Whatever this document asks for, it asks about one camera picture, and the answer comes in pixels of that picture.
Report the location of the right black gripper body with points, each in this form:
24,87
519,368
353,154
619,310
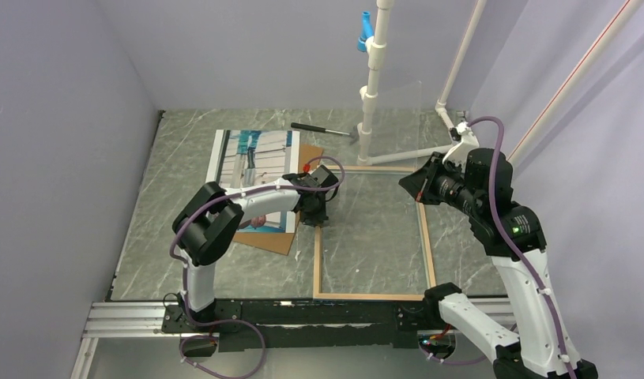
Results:
450,188

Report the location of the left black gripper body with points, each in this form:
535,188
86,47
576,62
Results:
317,215

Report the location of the printed photo with white border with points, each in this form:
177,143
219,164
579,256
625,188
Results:
250,157

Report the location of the blue wooden picture frame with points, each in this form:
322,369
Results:
426,251

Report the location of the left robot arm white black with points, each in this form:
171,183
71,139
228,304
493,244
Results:
206,227

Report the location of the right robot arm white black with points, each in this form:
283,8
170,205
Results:
513,238

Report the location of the brown cardboard backing board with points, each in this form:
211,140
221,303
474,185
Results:
280,243

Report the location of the blue pipe fitting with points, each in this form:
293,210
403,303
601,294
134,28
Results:
366,32

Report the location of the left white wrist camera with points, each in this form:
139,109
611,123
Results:
321,177

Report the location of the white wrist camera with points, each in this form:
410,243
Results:
465,141
321,177

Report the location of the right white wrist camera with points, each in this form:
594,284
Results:
465,141

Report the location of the black handled hammer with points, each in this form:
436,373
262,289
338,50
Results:
353,136

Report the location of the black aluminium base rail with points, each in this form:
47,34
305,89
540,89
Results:
399,321

